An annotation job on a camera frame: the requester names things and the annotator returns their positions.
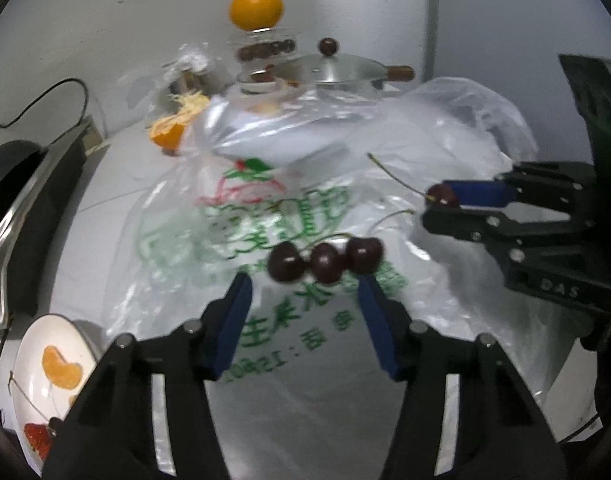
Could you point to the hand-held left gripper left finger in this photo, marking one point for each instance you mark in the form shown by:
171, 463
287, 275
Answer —
233, 325

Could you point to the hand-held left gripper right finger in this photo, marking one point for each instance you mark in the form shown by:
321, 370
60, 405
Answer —
378, 320

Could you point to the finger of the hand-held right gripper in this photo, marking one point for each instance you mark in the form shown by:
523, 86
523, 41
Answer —
485, 193
465, 225

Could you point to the clear printed plastic bag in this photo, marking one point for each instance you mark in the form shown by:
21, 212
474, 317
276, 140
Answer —
335, 170

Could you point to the orange segment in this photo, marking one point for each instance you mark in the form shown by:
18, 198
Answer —
60, 367

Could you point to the white round plate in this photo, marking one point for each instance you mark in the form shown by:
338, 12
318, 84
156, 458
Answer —
35, 345

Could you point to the red strawberry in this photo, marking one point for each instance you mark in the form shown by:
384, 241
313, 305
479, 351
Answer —
35, 437

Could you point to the steel pot with wooden knob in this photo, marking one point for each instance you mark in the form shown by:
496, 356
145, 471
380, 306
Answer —
335, 67

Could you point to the half-peeled orange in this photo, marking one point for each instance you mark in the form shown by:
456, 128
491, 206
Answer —
168, 135

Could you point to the silver induction cooker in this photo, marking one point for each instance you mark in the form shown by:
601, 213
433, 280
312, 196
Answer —
35, 210

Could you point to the small clear plastic bag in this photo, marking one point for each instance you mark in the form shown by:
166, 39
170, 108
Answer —
190, 60

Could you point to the glass jar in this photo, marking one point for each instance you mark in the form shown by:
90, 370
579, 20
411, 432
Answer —
263, 35

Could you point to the whole orange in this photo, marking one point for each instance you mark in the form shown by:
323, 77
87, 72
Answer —
256, 7

